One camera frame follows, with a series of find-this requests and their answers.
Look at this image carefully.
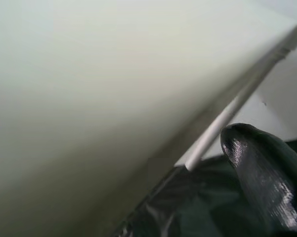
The white plastic table leg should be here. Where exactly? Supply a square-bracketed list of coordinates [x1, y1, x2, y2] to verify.
[184, 24, 297, 171]

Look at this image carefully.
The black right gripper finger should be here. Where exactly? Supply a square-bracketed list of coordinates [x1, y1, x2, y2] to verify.
[219, 122, 297, 237]

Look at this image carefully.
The white plastic children table top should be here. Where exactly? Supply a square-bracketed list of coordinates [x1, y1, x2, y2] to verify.
[0, 0, 297, 237]

